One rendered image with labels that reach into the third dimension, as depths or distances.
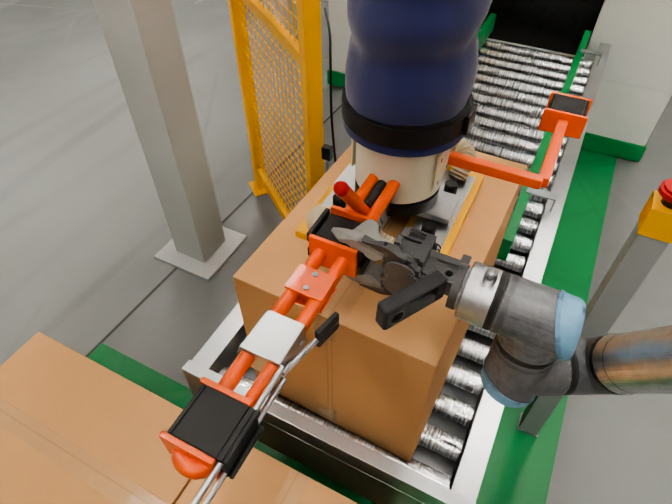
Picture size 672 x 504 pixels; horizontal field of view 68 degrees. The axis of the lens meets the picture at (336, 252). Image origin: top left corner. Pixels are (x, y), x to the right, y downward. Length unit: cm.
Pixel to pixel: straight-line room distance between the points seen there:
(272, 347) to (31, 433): 83
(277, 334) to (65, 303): 175
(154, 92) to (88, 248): 100
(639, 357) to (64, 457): 113
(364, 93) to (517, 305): 39
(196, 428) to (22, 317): 183
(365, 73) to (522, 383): 52
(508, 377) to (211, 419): 44
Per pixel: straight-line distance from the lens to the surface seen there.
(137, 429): 129
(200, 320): 210
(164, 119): 184
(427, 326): 87
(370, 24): 77
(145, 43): 173
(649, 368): 75
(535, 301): 73
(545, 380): 83
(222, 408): 63
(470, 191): 111
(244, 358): 67
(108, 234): 258
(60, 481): 130
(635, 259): 124
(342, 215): 82
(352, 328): 85
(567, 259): 247
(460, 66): 82
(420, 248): 76
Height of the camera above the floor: 165
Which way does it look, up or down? 47 degrees down
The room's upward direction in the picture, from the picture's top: straight up
